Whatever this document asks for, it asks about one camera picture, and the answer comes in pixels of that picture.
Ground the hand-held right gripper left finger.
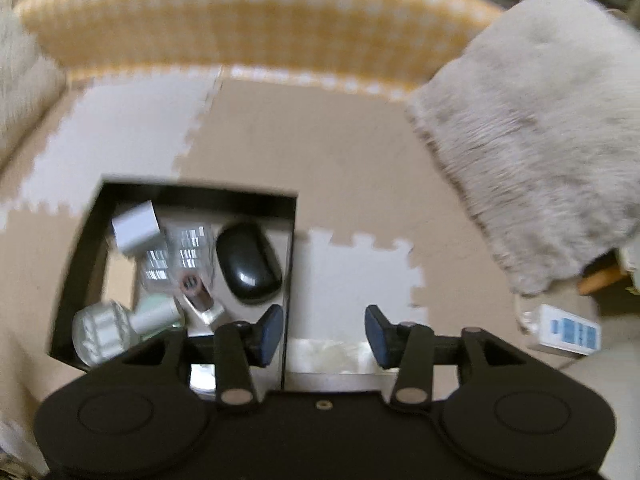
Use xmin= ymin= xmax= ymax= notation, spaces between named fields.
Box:
xmin=120 ymin=304 xmax=284 ymax=410

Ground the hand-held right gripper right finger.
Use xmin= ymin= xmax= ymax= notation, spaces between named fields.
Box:
xmin=365 ymin=304 xmax=532 ymax=407

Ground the black oval case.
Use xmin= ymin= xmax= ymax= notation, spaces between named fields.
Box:
xmin=215 ymin=221 xmax=284 ymax=306

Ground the brown lipstick tube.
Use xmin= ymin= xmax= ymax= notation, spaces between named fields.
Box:
xmin=179 ymin=271 xmax=225 ymax=324

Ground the clear plastic case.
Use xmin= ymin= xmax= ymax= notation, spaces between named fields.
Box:
xmin=142 ymin=225 xmax=217 ymax=287

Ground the black box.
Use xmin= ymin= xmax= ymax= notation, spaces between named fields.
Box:
xmin=48 ymin=175 xmax=299 ymax=396

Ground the round glass jar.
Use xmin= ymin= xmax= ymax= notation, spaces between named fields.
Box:
xmin=71 ymin=300 xmax=138 ymax=366

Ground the white cube charger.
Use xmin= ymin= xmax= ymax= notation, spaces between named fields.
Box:
xmin=111 ymin=200 xmax=162 ymax=256

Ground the white foam mat tile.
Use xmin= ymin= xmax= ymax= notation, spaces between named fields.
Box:
xmin=295 ymin=230 xmax=428 ymax=343
xmin=0 ymin=77 xmax=223 ymax=228

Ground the beige foam mat tile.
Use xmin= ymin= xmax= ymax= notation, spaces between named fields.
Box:
xmin=175 ymin=77 xmax=518 ymax=311

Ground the white and blue power strip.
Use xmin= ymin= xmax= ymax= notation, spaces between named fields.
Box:
xmin=520 ymin=304 xmax=602 ymax=357

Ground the white fluffy pillow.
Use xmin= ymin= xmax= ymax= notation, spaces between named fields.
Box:
xmin=0 ymin=0 xmax=68 ymax=171
xmin=405 ymin=0 xmax=640 ymax=297

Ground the yellow checked blanket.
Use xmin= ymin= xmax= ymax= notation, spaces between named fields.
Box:
xmin=12 ymin=0 xmax=506 ymax=106

